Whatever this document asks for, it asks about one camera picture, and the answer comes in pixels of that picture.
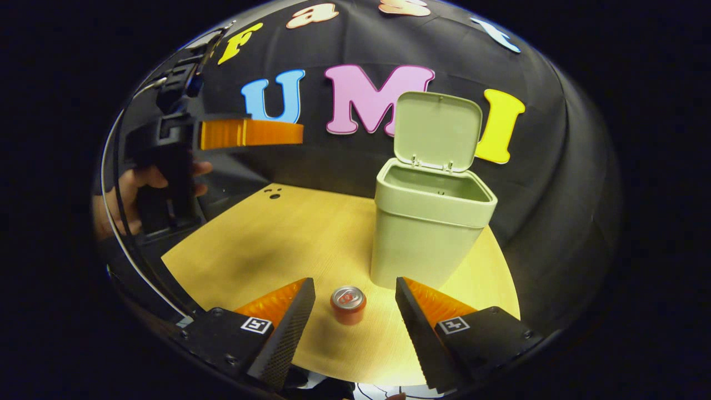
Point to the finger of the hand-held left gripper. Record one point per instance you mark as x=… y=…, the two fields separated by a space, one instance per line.
x=250 y=133

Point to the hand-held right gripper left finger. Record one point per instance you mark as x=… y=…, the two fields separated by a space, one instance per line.
x=291 y=333

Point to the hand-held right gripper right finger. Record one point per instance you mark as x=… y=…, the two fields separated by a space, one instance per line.
x=422 y=339

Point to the orange pop can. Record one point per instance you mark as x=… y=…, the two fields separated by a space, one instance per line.
x=348 y=311

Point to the green desktop garbage bin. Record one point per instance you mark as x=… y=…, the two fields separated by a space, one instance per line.
x=422 y=244

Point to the wooden desktop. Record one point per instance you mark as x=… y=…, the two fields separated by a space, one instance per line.
x=278 y=244

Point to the black backdrop cloth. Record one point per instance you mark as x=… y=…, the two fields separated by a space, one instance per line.
x=555 y=194

